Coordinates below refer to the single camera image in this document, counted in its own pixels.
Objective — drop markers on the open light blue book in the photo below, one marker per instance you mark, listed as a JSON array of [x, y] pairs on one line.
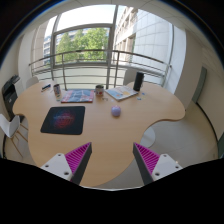
[[121, 93]]

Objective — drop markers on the black cylindrical speaker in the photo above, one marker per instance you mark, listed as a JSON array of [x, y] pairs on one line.
[[138, 81]]

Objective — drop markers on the small dark blue box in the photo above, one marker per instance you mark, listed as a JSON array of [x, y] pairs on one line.
[[45, 87]]

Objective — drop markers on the black printer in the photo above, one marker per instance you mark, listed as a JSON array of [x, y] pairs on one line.
[[9, 94]]

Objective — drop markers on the white chair wooden legs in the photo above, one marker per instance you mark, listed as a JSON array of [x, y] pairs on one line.
[[11, 128]]

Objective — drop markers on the black mouse pad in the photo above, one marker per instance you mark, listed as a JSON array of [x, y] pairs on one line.
[[67, 120]]

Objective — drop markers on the metal balcony railing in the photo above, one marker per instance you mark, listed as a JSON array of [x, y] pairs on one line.
[[87, 68]]

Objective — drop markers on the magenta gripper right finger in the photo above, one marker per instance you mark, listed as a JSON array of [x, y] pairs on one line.
[[153, 166]]

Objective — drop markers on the red blue magazine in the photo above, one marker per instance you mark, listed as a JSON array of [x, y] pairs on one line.
[[78, 96]]

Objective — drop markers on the white chair behind table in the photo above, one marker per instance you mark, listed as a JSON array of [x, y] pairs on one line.
[[31, 81]]

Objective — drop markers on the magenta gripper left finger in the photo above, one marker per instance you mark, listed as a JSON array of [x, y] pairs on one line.
[[70, 166]]

